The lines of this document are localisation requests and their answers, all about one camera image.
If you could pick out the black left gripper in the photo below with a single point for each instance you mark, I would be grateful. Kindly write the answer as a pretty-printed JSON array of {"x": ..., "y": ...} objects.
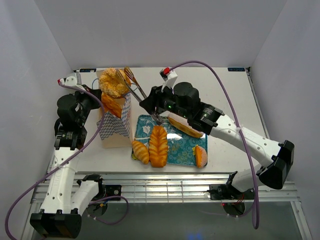
[{"x": 96, "y": 103}]

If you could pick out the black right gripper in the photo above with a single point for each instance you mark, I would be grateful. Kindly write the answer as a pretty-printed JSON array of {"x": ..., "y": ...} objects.
[{"x": 154, "y": 100}]

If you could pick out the cream sandwich bread slice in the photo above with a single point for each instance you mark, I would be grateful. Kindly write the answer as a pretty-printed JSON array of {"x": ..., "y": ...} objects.
[{"x": 182, "y": 124}]

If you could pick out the twisted ring bread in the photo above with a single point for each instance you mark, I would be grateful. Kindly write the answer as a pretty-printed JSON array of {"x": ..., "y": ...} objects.
[{"x": 110, "y": 105}]

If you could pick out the sugared donut bread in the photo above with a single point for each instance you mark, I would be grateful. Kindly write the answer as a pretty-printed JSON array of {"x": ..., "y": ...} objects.
[{"x": 110, "y": 84}]

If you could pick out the blue checkered paper bag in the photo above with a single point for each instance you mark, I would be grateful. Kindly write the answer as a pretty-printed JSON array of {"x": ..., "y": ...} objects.
[{"x": 116, "y": 132}]

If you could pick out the braided leaf bread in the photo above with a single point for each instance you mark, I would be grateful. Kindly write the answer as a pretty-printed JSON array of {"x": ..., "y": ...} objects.
[{"x": 158, "y": 147}]

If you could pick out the metal tongs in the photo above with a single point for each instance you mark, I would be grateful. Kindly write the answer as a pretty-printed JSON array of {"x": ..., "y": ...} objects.
[{"x": 137, "y": 92}]

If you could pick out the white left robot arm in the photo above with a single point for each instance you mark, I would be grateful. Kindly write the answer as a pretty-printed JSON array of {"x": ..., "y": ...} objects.
[{"x": 60, "y": 215}]

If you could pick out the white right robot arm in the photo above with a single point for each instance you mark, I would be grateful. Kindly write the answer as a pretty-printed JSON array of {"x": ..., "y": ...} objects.
[{"x": 275, "y": 159}]

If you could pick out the croissant bread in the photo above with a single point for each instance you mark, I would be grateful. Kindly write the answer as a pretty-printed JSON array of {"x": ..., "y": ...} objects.
[{"x": 141, "y": 152}]

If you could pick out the blue table corner label left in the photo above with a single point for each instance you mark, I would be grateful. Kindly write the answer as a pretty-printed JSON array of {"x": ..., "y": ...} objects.
[{"x": 87, "y": 70}]

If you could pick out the blue table corner label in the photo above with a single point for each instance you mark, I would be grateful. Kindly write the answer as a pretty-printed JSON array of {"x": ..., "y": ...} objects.
[
  {"x": 87, "y": 70},
  {"x": 236, "y": 69}
]

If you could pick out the teal floral tray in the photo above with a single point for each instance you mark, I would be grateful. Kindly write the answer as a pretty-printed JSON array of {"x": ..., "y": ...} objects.
[{"x": 181, "y": 146}]

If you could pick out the blue table corner label right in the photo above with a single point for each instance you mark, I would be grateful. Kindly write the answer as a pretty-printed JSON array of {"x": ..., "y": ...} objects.
[{"x": 236, "y": 69}]

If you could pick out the pink sugared half bun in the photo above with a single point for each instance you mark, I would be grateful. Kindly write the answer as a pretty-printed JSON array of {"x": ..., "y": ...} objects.
[{"x": 201, "y": 157}]

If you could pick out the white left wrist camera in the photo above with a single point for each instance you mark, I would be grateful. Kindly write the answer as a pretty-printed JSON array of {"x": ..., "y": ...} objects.
[{"x": 72, "y": 80}]

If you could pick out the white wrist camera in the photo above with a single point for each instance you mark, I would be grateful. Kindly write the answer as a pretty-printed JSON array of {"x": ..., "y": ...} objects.
[
  {"x": 169, "y": 76},
  {"x": 72, "y": 80}
]

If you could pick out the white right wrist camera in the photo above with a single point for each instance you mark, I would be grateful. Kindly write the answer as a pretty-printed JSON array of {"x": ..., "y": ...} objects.
[{"x": 169, "y": 76}]

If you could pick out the aluminium rail frame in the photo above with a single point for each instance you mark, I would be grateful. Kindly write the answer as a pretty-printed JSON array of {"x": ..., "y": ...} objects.
[{"x": 175, "y": 188}]

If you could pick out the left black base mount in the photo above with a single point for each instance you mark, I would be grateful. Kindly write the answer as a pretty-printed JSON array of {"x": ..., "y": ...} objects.
[{"x": 114, "y": 190}]

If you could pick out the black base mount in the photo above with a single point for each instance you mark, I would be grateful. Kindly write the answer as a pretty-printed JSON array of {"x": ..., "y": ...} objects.
[
  {"x": 218, "y": 192},
  {"x": 114, "y": 190}
]

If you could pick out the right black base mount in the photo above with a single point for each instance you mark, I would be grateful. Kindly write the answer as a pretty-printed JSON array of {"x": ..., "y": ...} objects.
[{"x": 218, "y": 192}]

